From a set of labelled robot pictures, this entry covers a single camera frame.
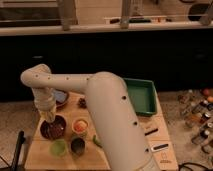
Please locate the green tray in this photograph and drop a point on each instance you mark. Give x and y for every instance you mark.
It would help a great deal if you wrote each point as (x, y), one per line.
(142, 95)

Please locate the spice bottle rack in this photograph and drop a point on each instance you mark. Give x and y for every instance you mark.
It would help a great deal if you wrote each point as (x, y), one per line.
(196, 128)

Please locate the black marker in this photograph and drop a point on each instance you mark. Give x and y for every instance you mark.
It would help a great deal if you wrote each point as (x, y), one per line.
(150, 132)

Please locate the brown dried food pile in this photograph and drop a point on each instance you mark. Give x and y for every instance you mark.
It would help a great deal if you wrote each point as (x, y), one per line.
(81, 103)

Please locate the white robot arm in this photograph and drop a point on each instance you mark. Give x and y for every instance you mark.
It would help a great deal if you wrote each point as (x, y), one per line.
(108, 103)

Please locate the green pepper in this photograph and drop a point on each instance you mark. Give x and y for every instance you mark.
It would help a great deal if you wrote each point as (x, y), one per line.
(96, 142)

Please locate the blue plate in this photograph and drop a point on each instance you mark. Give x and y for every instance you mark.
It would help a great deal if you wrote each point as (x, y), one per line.
(61, 97)

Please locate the green cup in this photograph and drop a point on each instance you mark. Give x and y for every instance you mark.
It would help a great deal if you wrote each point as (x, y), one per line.
(58, 147)

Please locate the black stand left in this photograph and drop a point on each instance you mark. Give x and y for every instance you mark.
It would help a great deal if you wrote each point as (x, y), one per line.
(20, 141)

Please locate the wooden table board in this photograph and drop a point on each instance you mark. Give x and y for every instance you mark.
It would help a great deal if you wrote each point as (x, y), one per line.
(40, 157)

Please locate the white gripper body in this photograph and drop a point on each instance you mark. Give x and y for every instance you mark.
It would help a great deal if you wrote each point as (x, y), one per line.
(48, 114)

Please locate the dark purple bowl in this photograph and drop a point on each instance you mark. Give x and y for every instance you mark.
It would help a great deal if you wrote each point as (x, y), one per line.
(53, 130)

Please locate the orange cup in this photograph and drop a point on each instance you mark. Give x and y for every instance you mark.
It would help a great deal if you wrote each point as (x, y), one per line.
(80, 126)

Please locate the dark metal cup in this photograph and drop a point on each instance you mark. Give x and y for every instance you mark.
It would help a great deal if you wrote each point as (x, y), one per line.
(78, 146)

